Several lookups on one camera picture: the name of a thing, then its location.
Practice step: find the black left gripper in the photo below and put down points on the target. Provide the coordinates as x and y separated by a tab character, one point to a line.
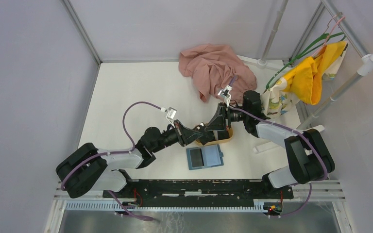
185	136

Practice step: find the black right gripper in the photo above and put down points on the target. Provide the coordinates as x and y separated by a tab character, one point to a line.
221	120

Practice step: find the dark grey credit card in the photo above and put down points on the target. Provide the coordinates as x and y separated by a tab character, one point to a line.
207	137

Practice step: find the blue card holder wallet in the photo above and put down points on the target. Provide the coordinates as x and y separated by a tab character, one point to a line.
212	157

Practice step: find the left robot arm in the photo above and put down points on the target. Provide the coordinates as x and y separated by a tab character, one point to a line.
90	168

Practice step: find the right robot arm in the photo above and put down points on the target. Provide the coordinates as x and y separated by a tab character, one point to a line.
307	154

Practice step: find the pink crumpled cloth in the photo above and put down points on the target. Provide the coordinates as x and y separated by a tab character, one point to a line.
213	67

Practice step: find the dinosaur print cloth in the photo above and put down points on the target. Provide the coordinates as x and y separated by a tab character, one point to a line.
276	102

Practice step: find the yellow garment on hanger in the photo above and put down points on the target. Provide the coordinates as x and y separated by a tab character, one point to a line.
305	80

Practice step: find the green clothes hanger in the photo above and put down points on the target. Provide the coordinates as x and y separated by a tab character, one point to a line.
314	45

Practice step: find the pink clothes hanger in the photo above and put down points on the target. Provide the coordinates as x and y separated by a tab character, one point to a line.
323	39

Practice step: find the white clothes rack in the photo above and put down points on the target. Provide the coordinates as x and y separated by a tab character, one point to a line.
353	41

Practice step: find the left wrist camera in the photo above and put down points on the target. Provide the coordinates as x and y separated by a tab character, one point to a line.
170	113

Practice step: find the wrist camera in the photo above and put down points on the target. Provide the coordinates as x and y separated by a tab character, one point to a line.
170	113
224	93

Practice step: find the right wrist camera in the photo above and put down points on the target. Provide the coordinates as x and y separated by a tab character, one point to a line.
224	93

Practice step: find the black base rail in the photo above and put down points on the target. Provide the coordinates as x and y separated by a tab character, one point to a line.
200	193

